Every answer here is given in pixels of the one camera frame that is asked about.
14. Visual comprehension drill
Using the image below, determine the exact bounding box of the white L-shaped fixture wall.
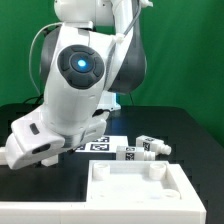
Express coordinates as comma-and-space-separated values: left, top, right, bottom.
0, 162, 206, 224

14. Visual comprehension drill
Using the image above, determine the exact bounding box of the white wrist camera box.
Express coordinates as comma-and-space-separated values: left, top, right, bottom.
6, 107, 65, 168

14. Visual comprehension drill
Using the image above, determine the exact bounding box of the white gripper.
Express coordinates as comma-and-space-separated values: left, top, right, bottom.
5, 112, 109, 170

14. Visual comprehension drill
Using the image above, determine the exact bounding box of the grey cable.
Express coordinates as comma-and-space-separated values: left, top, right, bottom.
28, 22, 63, 101

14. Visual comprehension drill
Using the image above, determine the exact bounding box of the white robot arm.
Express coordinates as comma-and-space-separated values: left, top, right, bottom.
5, 0, 152, 169

